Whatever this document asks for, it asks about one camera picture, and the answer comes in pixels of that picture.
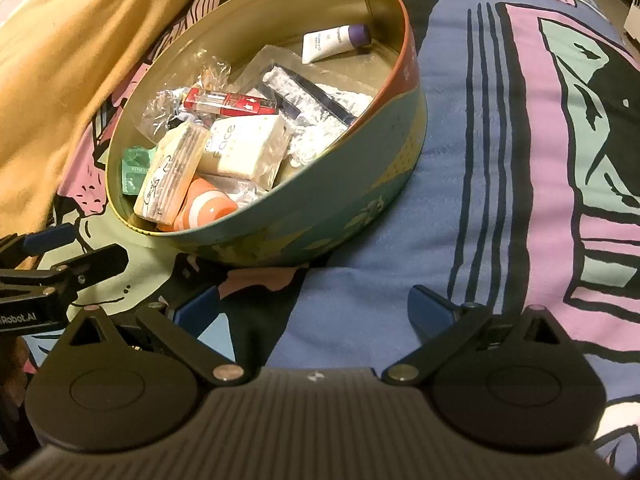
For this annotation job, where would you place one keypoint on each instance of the cream face tissue pack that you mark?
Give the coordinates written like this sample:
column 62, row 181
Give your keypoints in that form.
column 250, row 150

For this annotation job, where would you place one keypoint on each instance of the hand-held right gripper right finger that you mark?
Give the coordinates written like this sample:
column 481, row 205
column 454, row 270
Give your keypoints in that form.
column 430, row 308

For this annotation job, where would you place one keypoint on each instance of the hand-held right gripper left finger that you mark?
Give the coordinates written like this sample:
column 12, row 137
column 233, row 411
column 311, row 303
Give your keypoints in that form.
column 197, row 307

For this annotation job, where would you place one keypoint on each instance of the white tube purple cap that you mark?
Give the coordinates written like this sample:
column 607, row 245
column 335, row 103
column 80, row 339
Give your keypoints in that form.
column 330, row 42

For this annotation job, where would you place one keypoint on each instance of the red lip gloss tube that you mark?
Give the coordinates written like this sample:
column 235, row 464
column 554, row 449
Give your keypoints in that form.
column 225, row 101

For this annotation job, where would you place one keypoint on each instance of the round gold tin container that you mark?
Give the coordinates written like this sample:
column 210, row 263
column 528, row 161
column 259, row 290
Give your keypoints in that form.
column 350, row 200

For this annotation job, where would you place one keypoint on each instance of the printed blanket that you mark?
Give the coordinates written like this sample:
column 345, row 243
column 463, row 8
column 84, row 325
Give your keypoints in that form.
column 500, row 185

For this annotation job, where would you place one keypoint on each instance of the orange bottle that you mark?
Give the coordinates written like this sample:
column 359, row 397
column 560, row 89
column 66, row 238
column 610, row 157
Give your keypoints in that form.
column 210, row 207

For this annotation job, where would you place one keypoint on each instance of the green packet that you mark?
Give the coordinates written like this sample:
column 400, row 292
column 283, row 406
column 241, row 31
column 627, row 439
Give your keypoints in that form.
column 135, row 170

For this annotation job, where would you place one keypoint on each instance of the clear bag of white pads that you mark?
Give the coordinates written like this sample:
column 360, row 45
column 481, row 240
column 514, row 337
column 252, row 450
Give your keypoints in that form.
column 320, row 95

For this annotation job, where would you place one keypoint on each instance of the clear plastic wrapper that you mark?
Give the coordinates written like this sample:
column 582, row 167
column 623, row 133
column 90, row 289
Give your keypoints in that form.
column 162, row 110
column 212, row 72

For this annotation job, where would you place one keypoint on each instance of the yellow blanket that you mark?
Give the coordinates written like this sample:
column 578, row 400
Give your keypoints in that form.
column 75, row 60

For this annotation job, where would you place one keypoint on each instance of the rabbit print tissue pack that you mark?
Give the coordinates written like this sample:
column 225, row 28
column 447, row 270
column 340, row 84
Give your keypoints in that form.
column 170, row 180

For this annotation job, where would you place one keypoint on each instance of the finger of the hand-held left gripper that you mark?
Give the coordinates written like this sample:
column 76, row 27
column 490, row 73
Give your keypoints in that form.
column 50, row 238
column 100, row 260

